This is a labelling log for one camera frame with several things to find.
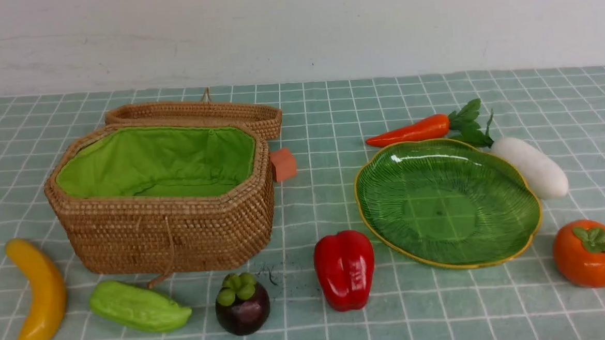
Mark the green toy bitter gourd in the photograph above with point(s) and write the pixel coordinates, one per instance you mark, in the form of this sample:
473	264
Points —
138	308

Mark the green checkered tablecloth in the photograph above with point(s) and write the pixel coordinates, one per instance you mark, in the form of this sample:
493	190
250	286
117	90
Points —
559	111

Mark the woven wicker basket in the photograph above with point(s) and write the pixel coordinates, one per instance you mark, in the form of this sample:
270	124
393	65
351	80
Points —
163	196

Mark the yellow toy banana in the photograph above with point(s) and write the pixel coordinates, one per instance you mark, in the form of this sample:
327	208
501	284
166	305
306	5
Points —
49	294

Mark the woven basket lid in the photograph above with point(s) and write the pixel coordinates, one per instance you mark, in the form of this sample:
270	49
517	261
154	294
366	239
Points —
264	120

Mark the orange toy carrot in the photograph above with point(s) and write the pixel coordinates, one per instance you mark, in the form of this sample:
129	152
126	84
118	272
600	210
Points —
434	127

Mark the purple toy mangosteen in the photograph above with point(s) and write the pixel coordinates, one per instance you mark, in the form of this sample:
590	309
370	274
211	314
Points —
242	304

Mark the white toy radish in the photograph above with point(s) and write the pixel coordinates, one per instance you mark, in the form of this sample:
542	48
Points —
543	175

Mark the orange toy persimmon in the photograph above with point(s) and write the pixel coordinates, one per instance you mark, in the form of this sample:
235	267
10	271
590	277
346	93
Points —
579	253

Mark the orange foam cube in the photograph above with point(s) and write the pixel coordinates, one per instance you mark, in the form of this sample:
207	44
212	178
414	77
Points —
284	164

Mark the red toy bell pepper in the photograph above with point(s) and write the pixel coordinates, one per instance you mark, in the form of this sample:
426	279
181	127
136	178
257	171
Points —
344	264

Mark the green leaf glass plate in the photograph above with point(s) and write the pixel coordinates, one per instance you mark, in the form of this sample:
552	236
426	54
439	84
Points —
447	204

